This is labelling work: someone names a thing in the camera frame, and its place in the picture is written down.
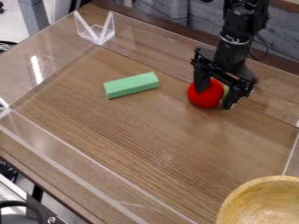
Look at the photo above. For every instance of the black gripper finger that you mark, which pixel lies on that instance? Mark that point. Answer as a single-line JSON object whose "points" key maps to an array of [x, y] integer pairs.
{"points": [[201, 80], [231, 96]]}

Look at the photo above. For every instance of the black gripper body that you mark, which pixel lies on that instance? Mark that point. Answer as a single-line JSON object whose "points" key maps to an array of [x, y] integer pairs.
{"points": [[233, 76]]}

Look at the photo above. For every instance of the red plush fruit green stem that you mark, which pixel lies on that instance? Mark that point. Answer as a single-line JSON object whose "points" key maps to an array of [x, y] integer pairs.
{"points": [[209, 98]]}

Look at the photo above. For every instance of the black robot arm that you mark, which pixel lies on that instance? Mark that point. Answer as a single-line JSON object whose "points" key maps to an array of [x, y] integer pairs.
{"points": [[244, 20]]}

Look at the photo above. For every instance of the green rectangular block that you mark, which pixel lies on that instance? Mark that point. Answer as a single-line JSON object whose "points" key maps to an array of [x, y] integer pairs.
{"points": [[131, 85]]}

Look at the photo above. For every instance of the wooden bowl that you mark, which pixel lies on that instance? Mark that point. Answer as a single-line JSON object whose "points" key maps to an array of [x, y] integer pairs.
{"points": [[266, 200]]}

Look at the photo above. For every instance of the grey table leg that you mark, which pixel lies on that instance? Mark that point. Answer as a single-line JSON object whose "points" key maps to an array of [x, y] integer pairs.
{"points": [[33, 15]]}

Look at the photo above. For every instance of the black metal base device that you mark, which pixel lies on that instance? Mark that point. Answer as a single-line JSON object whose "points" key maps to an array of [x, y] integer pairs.
{"points": [[37, 214]]}

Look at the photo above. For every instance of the clear acrylic corner bracket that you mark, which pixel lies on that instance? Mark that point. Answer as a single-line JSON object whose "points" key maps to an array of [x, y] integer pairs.
{"points": [[95, 33]]}

